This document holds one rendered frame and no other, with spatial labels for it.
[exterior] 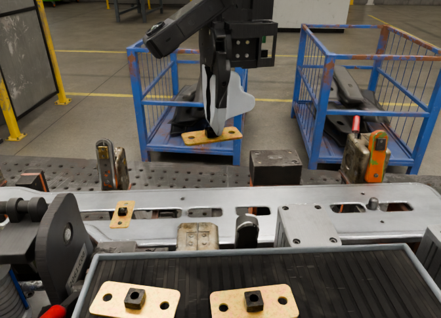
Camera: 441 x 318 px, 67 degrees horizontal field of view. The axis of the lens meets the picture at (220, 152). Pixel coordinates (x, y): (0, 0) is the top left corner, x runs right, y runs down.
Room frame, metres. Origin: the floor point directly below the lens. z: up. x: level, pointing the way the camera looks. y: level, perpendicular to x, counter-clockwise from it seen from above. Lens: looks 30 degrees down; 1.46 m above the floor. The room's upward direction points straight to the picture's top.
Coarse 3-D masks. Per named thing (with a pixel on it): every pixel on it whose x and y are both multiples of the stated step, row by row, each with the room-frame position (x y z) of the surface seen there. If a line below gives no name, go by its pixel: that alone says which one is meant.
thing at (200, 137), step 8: (208, 128) 0.43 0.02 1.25; (224, 128) 0.45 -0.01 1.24; (232, 128) 0.45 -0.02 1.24; (184, 136) 0.42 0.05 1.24; (192, 136) 0.43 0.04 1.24; (200, 136) 0.42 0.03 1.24; (208, 136) 0.42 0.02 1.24; (216, 136) 0.42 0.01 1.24; (224, 136) 0.42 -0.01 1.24; (232, 136) 0.42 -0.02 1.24; (240, 136) 0.42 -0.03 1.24; (192, 144) 0.40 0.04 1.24
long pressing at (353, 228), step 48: (0, 192) 0.61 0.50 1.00; (48, 192) 0.62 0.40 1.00; (96, 192) 0.62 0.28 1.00; (144, 192) 0.61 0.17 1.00; (192, 192) 0.61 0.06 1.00; (240, 192) 0.61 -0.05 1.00; (288, 192) 0.61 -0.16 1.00; (336, 192) 0.61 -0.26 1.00; (384, 192) 0.61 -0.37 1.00; (432, 192) 0.61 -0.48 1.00; (96, 240) 0.46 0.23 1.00; (144, 240) 0.46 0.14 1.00; (384, 240) 0.47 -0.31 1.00
